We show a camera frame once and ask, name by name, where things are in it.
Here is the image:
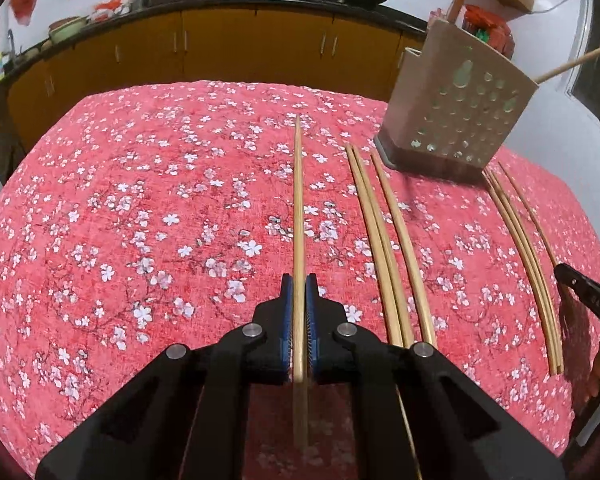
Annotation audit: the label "beige perforated chopstick holder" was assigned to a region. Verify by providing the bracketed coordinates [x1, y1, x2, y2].
[374, 14, 539, 184]

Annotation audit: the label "green pot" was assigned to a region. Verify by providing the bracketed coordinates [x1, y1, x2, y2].
[48, 16, 88, 43]

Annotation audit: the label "black kitchen counter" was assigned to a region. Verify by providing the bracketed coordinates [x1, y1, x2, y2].
[0, 0, 428, 98]

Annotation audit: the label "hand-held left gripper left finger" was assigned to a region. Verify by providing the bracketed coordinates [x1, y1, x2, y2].
[35, 273, 294, 480]

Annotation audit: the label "red floral tablecloth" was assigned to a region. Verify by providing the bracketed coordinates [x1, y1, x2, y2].
[0, 79, 600, 480]

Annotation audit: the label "red hanging decoration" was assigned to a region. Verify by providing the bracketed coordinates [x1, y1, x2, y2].
[11, 0, 42, 26]

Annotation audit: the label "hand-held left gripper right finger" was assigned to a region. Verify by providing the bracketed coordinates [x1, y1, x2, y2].
[306, 273, 566, 480]

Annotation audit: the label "yellow kitchen cabinets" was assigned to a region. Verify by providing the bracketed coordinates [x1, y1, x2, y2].
[5, 7, 426, 153]

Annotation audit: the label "red packets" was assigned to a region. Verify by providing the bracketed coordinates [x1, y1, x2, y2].
[462, 4, 515, 58]

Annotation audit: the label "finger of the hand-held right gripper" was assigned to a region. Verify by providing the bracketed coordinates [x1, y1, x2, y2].
[553, 262, 600, 323]

